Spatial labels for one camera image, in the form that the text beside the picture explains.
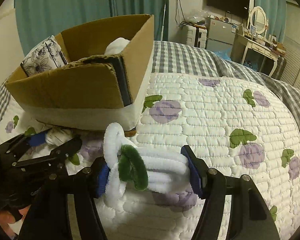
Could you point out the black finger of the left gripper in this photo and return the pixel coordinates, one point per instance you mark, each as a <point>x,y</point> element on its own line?
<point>66,150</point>

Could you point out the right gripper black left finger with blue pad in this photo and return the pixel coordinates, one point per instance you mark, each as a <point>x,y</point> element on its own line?
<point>64,208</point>

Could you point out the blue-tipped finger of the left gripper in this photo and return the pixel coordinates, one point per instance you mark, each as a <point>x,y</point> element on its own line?
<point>37,139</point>

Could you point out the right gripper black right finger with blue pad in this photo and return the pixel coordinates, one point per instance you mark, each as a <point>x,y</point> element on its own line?
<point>250,217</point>

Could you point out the floral tissue pack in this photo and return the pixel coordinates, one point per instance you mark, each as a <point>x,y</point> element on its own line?
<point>44,57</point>

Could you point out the large white plush sock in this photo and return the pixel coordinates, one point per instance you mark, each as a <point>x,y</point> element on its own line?
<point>116,46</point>

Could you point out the person's hand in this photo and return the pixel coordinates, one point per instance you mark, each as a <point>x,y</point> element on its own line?
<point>8,223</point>

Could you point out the brown cardboard box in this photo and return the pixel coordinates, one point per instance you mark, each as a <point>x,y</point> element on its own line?
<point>92,90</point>

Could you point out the teal curtain left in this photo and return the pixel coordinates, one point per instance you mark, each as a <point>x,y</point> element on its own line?
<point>38,19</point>

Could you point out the teal curtain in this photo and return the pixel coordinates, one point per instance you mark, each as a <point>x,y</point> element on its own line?
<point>38,19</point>
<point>276,13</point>

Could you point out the white flat mop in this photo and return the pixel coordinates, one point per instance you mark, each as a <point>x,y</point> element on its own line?
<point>163,21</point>

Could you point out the box of blue bottles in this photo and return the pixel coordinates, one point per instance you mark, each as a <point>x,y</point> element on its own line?
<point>224,54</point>

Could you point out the white dressing table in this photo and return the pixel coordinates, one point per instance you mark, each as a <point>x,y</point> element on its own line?
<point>240,49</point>

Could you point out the white suitcase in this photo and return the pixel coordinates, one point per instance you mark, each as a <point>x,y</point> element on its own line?
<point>194,35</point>

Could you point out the white louvered wardrobe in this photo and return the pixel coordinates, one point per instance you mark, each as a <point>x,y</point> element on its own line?
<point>291,42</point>

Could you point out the grey mini fridge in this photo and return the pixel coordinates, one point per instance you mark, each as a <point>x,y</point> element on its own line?
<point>220,35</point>

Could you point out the oval white vanity mirror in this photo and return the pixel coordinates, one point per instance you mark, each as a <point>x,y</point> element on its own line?
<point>257,21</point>

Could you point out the teal curtain right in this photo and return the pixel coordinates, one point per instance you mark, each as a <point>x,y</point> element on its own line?
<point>276,13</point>

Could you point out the black wall television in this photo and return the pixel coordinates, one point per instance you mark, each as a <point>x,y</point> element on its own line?
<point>239,8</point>

